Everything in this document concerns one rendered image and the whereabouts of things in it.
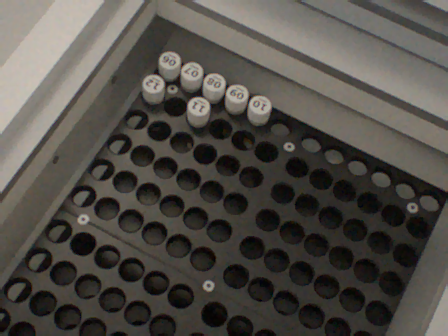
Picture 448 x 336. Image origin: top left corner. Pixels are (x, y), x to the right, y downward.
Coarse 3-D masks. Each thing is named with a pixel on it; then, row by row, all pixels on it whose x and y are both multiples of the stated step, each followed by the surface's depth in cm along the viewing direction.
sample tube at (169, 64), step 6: (168, 54) 50; (174, 54) 50; (162, 60) 49; (168, 60) 49; (174, 60) 50; (180, 60) 50; (162, 66) 49; (168, 66) 49; (174, 66) 49; (180, 66) 50; (162, 72) 50; (168, 72) 50; (174, 72) 50; (162, 78) 50; (168, 78) 50; (174, 78) 50
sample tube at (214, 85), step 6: (210, 78) 49; (216, 78) 49; (222, 78) 49; (204, 84) 49; (210, 84) 49; (216, 84) 49; (222, 84) 49; (204, 90) 49; (210, 90) 49; (216, 90) 49; (222, 90) 49; (204, 96) 50; (210, 96) 49; (216, 96) 49; (222, 96) 50; (210, 102) 50; (216, 102) 50; (216, 126) 53
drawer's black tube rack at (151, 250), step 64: (128, 128) 49; (192, 128) 49; (128, 192) 47; (192, 192) 47; (256, 192) 47; (320, 192) 48; (64, 256) 45; (128, 256) 45; (192, 256) 46; (256, 256) 49; (320, 256) 46; (384, 256) 46; (64, 320) 46; (128, 320) 47; (192, 320) 44; (256, 320) 44; (320, 320) 47; (384, 320) 48
